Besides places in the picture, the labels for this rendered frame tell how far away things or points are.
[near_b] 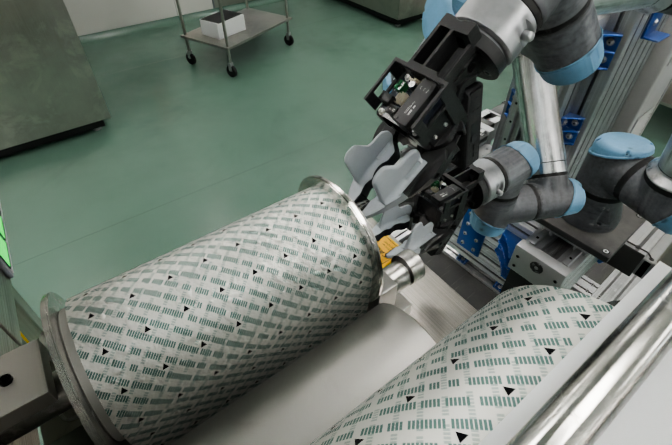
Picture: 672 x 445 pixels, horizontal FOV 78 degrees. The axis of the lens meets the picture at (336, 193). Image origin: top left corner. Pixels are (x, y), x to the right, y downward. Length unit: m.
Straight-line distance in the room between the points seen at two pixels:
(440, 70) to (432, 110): 0.05
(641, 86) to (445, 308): 0.96
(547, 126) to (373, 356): 0.65
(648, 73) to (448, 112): 1.14
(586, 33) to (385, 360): 0.40
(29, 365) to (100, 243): 2.06
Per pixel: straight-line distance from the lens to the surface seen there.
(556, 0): 0.49
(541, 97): 0.93
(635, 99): 1.54
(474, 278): 1.81
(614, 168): 1.13
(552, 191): 0.92
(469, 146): 0.50
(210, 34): 3.86
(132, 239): 2.38
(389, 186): 0.42
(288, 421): 0.37
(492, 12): 0.45
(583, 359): 0.18
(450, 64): 0.44
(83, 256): 2.41
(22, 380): 0.39
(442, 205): 0.66
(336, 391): 0.38
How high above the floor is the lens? 1.58
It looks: 41 degrees down
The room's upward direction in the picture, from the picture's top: straight up
